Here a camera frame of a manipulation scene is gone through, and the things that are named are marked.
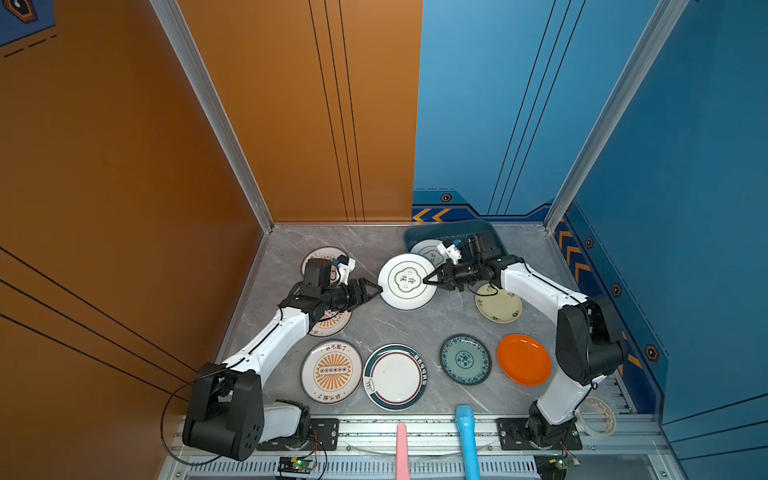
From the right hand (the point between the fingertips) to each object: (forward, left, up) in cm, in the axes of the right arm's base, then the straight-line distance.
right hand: (424, 282), depth 84 cm
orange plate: (-16, -28, -17) cm, 37 cm away
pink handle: (-38, +7, -16) cm, 42 cm away
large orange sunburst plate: (-19, +27, -15) cm, 36 cm away
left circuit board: (-40, +33, -17) cm, 55 cm away
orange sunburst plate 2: (+22, +34, -13) cm, 43 cm away
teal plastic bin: (+33, -12, -13) cm, 37 cm away
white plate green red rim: (-21, +9, -16) cm, 28 cm away
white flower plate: (+1, +7, 0) cm, 7 cm away
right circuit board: (-41, -29, -18) cm, 53 cm away
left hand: (-3, +13, 0) cm, 14 cm away
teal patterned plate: (-16, -12, -16) cm, 26 cm away
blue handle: (-32, -9, -14) cm, 36 cm away
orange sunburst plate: (-5, +29, -15) cm, 33 cm away
